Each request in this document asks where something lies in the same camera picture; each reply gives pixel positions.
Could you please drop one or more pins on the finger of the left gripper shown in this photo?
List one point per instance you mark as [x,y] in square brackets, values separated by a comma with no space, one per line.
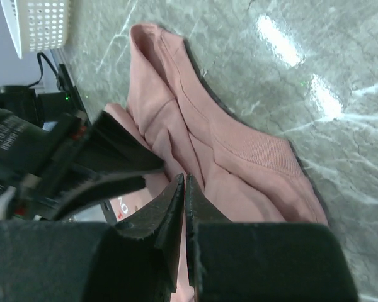
[110,148]

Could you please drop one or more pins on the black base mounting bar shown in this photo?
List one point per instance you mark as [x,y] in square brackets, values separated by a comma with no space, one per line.
[101,212]

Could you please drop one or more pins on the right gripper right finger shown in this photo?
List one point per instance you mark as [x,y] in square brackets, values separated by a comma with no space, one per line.
[230,261]

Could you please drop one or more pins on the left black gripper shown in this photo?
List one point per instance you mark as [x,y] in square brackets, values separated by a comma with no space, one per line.
[47,174]

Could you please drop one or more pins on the white perforated laundry basket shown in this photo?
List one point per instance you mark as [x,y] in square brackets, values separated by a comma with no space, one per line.
[37,25]

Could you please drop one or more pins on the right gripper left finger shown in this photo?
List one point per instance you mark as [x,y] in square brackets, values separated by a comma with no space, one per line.
[134,260]

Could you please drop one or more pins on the pink t-shirt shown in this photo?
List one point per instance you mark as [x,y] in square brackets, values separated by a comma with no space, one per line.
[248,175]

